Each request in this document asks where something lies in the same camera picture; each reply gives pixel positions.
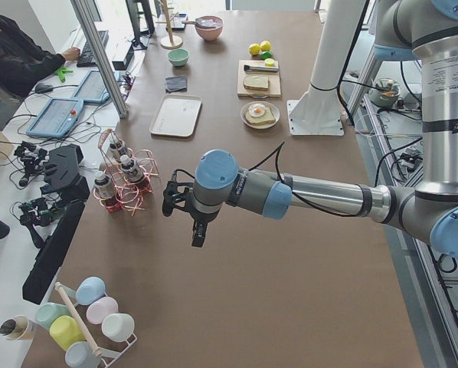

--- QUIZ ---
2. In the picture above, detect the grey blue cup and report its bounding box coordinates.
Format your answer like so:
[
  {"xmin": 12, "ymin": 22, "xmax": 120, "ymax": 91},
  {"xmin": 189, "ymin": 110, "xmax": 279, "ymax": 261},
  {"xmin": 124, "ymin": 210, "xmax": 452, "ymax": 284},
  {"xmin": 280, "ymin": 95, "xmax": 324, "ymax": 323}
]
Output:
[{"xmin": 65, "ymin": 341, "xmax": 101, "ymax": 368}]

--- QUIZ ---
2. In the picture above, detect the half lemon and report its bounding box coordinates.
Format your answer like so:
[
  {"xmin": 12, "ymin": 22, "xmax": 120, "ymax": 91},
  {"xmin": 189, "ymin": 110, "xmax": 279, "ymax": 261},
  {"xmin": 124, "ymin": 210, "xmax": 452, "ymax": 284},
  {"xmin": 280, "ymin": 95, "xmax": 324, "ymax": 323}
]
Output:
[{"xmin": 264, "ymin": 57, "xmax": 275, "ymax": 67}]

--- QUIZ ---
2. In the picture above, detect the yellow cup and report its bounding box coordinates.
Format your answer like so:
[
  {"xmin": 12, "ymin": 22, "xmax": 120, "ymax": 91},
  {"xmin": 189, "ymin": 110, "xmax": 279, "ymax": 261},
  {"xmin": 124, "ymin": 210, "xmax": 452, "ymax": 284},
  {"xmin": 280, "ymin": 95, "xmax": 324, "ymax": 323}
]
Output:
[{"xmin": 49, "ymin": 315, "xmax": 85, "ymax": 351}]

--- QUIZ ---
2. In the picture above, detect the bread slice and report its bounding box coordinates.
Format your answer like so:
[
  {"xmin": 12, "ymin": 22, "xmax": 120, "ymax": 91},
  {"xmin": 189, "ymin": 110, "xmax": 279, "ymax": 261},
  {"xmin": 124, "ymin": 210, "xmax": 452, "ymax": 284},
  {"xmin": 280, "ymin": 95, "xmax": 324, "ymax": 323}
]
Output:
[
  {"xmin": 243, "ymin": 75, "xmax": 270, "ymax": 91},
  {"xmin": 245, "ymin": 107, "xmax": 276, "ymax": 126}
]

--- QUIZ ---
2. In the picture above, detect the white cup rack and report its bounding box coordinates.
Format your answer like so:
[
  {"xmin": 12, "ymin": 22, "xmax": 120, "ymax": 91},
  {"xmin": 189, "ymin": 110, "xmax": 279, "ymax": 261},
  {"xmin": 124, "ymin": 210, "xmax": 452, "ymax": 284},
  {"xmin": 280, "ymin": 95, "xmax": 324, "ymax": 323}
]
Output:
[{"xmin": 54, "ymin": 282, "xmax": 138, "ymax": 367}]

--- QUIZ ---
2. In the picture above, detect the pink bowl with ice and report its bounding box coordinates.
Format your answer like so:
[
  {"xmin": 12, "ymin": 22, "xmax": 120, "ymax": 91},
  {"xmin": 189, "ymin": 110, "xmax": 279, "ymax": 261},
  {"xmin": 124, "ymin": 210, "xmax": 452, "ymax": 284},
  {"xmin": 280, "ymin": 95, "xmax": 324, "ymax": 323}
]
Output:
[{"xmin": 195, "ymin": 15, "xmax": 224, "ymax": 41}]

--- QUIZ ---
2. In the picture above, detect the blue teach pendant far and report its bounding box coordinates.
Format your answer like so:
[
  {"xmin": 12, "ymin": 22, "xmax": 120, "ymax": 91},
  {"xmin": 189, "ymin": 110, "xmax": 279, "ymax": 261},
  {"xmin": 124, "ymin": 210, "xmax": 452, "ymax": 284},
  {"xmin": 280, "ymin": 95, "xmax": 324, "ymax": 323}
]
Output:
[{"xmin": 72, "ymin": 70, "xmax": 110, "ymax": 105}]

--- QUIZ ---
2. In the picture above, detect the white cup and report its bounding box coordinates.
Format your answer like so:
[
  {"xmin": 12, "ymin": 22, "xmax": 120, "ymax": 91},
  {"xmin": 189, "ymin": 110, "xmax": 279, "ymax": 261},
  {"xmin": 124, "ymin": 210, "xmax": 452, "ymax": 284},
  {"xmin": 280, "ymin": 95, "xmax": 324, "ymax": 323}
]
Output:
[{"xmin": 101, "ymin": 313, "xmax": 135, "ymax": 342}]

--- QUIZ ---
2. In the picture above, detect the mint cup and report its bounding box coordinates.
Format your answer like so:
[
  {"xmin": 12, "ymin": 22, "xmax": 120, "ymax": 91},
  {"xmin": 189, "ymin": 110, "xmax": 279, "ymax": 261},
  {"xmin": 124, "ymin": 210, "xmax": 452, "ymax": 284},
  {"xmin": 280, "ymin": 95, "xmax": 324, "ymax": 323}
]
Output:
[{"xmin": 35, "ymin": 302, "xmax": 70, "ymax": 330}]

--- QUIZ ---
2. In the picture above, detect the blue teach pendant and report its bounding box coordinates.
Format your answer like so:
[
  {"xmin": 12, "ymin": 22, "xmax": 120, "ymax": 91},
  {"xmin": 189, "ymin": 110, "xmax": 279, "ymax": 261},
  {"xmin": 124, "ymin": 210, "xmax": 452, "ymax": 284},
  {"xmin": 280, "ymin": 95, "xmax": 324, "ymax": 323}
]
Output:
[
  {"xmin": 26, "ymin": 98, "xmax": 83, "ymax": 138},
  {"xmin": 72, "ymin": 70, "xmax": 110, "ymax": 105}
]

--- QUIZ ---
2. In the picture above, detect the drink bottle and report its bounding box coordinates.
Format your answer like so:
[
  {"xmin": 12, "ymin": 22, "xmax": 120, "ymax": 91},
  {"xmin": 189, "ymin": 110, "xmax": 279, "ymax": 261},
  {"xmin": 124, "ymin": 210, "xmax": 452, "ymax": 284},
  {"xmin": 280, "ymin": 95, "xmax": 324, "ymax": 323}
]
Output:
[
  {"xmin": 109, "ymin": 140, "xmax": 129, "ymax": 162},
  {"xmin": 94, "ymin": 170, "xmax": 115, "ymax": 199},
  {"xmin": 120, "ymin": 154, "xmax": 143, "ymax": 183}
]

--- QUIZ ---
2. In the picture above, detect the fried egg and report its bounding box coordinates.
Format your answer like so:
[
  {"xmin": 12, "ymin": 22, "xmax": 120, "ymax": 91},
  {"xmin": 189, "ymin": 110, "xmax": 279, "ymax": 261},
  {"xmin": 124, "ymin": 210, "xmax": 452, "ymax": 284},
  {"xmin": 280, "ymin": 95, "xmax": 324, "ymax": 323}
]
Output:
[{"xmin": 247, "ymin": 103, "xmax": 266, "ymax": 117}]

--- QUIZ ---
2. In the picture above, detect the whole yellow lemon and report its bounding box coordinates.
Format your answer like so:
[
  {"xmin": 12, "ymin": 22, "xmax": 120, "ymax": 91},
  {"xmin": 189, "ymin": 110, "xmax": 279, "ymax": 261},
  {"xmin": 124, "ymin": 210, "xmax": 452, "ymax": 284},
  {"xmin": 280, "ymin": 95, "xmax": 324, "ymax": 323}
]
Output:
[
  {"xmin": 248, "ymin": 43, "xmax": 261, "ymax": 56},
  {"xmin": 260, "ymin": 40, "xmax": 272, "ymax": 52}
]

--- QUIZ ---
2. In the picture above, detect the aluminium frame post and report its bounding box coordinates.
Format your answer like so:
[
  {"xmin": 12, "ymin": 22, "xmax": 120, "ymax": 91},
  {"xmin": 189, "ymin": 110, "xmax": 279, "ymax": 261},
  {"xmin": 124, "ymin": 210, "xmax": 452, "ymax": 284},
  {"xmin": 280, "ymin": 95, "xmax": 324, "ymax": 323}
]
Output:
[{"xmin": 70, "ymin": 0, "xmax": 129, "ymax": 119}]

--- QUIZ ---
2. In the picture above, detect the blue teach pendant near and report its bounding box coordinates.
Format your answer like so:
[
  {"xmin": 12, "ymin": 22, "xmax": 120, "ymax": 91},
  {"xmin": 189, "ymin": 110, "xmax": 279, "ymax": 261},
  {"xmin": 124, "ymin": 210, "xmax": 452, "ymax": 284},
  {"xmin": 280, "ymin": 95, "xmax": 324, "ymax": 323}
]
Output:
[{"xmin": 26, "ymin": 98, "xmax": 83, "ymax": 138}]

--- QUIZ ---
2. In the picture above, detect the mint green bowl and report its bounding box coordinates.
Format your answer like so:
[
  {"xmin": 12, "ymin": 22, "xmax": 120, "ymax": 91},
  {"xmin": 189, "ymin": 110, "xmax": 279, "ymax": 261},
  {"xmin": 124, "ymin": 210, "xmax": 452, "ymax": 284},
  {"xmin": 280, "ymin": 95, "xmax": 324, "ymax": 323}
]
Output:
[{"xmin": 167, "ymin": 48, "xmax": 189, "ymax": 67}]

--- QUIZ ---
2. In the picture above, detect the metal ice scoop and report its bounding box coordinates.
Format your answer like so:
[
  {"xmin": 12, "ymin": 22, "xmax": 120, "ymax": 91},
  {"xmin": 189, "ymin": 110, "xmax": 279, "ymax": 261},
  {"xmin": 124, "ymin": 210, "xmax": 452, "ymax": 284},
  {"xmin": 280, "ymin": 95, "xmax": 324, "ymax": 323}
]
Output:
[{"xmin": 182, "ymin": 18, "xmax": 221, "ymax": 29}]

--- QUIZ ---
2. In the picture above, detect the grey folded cloth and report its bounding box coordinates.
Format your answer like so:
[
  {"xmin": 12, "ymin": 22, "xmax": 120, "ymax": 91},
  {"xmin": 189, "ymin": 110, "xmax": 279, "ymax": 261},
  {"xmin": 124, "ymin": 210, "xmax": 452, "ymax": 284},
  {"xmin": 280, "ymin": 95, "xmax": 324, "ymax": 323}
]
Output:
[{"xmin": 165, "ymin": 75, "xmax": 188, "ymax": 93}]

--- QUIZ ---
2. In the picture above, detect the drink bottle back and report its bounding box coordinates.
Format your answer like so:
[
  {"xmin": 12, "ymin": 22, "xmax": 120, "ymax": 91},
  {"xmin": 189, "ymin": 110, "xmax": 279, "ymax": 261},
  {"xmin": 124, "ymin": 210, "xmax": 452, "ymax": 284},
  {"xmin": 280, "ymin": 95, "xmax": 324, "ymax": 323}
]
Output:
[{"xmin": 109, "ymin": 140, "xmax": 129, "ymax": 162}]

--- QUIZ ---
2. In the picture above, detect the drink bottle front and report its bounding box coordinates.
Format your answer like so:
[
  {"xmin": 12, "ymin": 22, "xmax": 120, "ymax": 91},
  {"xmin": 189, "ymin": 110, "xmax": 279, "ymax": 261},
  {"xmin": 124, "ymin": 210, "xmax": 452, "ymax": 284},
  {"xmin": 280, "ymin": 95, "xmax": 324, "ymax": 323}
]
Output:
[{"xmin": 94, "ymin": 170, "xmax": 115, "ymax": 199}]

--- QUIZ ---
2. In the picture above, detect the metal handled knife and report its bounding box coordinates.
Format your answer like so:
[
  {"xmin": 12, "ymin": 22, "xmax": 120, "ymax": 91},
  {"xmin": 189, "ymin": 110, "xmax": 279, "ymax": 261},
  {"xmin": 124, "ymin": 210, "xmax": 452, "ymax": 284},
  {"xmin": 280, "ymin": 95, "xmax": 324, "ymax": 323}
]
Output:
[{"xmin": 244, "ymin": 64, "xmax": 280, "ymax": 73}]

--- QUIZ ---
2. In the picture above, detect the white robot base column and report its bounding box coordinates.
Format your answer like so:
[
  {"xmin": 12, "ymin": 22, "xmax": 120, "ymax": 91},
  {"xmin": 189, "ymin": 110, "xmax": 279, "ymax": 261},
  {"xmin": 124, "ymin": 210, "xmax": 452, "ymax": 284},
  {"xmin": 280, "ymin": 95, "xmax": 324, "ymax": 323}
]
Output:
[{"xmin": 287, "ymin": 0, "xmax": 369, "ymax": 136}]

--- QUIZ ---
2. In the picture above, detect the white round plate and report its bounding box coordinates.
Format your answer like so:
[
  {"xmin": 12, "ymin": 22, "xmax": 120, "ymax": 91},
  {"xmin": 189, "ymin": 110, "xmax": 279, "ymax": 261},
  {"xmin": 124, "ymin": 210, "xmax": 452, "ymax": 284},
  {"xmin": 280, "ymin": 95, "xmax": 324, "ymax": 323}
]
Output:
[{"xmin": 240, "ymin": 101, "xmax": 280, "ymax": 130}]

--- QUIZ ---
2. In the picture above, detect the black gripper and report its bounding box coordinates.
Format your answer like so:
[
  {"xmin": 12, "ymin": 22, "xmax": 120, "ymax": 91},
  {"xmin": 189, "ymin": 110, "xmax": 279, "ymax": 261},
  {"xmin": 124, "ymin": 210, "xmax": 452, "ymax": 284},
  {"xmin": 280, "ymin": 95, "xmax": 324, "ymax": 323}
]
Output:
[{"xmin": 162, "ymin": 170, "xmax": 216, "ymax": 247}]

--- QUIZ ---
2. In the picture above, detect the wooden cutting board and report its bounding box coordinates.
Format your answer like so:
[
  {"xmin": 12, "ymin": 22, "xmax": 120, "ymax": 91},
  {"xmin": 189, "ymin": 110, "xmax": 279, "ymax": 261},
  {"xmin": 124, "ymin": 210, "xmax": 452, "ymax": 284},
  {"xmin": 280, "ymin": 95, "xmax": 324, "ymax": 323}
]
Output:
[{"xmin": 237, "ymin": 60, "xmax": 282, "ymax": 97}]

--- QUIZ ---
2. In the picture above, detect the wooden cup stand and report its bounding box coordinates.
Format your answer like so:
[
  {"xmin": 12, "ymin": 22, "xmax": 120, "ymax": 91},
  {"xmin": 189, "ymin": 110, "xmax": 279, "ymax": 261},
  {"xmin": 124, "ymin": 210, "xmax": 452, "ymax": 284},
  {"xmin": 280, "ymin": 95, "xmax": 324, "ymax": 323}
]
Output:
[{"xmin": 157, "ymin": 0, "xmax": 183, "ymax": 50}]

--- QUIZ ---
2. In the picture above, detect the seated person in black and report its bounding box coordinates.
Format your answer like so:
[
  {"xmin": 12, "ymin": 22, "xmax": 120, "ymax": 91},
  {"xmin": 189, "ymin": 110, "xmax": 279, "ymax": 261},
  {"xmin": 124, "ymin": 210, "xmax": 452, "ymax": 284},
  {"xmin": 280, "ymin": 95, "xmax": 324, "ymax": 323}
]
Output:
[{"xmin": 0, "ymin": 15, "xmax": 80, "ymax": 97}]

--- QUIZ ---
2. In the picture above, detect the green lime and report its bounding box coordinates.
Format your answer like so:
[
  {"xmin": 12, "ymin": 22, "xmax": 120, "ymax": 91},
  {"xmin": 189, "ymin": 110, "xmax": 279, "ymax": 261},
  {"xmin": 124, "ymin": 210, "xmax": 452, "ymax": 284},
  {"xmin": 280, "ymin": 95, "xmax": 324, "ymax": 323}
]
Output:
[{"xmin": 260, "ymin": 51, "xmax": 273, "ymax": 60}]

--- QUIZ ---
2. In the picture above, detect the copper wire bottle rack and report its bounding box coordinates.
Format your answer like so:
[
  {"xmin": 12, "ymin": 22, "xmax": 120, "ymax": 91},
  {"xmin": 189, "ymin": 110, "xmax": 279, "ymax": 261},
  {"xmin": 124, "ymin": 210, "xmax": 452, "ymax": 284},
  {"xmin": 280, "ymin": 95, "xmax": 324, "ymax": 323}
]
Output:
[{"xmin": 93, "ymin": 128, "xmax": 159, "ymax": 215}]

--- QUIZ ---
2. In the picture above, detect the drink bottle middle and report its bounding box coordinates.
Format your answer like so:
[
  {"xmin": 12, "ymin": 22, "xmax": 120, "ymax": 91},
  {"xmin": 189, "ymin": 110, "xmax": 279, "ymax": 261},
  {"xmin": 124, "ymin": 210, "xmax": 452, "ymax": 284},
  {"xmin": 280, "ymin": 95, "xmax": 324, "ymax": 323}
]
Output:
[{"xmin": 120, "ymin": 154, "xmax": 143, "ymax": 183}]

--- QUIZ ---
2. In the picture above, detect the pink cup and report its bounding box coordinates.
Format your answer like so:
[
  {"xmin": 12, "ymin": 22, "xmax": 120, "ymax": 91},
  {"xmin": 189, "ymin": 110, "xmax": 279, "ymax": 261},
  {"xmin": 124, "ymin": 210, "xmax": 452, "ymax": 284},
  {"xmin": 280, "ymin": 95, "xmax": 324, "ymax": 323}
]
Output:
[{"xmin": 86, "ymin": 296, "xmax": 119, "ymax": 325}]

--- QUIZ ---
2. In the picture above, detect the cream rabbit tray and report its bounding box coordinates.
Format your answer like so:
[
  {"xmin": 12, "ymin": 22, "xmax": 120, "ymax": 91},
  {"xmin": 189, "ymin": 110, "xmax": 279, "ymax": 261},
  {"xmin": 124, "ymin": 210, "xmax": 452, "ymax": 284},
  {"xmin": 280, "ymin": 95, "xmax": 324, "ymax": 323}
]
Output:
[{"xmin": 149, "ymin": 94, "xmax": 202, "ymax": 138}]

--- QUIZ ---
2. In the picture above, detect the black keyboard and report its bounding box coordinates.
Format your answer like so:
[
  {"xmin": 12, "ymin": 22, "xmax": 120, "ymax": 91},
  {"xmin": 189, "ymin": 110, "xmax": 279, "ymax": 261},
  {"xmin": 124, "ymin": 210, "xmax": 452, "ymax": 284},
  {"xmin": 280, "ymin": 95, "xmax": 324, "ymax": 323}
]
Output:
[{"xmin": 76, "ymin": 30, "xmax": 110, "ymax": 68}]

